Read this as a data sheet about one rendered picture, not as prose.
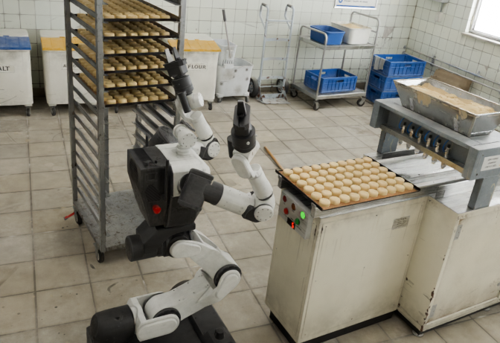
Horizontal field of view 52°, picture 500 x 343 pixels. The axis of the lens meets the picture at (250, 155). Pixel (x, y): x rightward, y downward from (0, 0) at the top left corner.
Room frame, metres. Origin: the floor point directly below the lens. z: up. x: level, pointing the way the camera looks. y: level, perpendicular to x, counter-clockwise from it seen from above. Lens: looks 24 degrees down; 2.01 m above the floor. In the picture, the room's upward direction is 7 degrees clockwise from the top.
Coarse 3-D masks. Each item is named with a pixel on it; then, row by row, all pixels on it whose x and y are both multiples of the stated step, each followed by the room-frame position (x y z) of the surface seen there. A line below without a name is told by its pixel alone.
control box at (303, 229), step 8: (288, 192) 2.22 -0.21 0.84; (288, 200) 2.17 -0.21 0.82; (296, 200) 2.14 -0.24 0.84; (280, 208) 2.22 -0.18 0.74; (288, 208) 2.16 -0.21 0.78; (296, 208) 2.11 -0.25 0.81; (304, 208) 2.07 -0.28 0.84; (288, 216) 2.16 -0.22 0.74; (296, 216) 2.10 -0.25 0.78; (304, 224) 2.04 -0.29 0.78; (304, 232) 2.03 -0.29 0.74
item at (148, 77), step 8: (80, 64) 3.00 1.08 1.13; (88, 64) 2.95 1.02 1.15; (128, 72) 2.88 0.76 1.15; (136, 72) 2.94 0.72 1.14; (144, 72) 2.92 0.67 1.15; (152, 72) 2.93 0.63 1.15; (104, 80) 2.67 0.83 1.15; (112, 80) 2.74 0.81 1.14; (120, 80) 2.70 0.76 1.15; (128, 80) 2.73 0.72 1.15; (136, 80) 2.76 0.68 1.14; (144, 80) 2.76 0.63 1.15; (152, 80) 2.77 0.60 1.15; (160, 80) 2.79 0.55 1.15
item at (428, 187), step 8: (456, 176) 2.50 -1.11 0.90; (416, 184) 2.35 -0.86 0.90; (424, 184) 2.36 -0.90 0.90; (432, 184) 2.37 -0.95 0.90; (440, 184) 2.40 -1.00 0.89; (448, 184) 2.43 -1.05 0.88; (416, 192) 2.32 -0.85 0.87; (424, 192) 2.35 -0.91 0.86; (432, 192) 2.38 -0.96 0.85; (376, 200) 2.18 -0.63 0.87; (384, 200) 2.21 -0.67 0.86; (392, 200) 2.24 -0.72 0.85; (312, 208) 2.01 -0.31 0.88; (336, 208) 2.06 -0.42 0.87; (344, 208) 2.08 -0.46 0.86; (352, 208) 2.11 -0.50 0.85; (360, 208) 2.13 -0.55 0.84; (312, 216) 2.00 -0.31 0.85; (320, 216) 2.01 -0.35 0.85
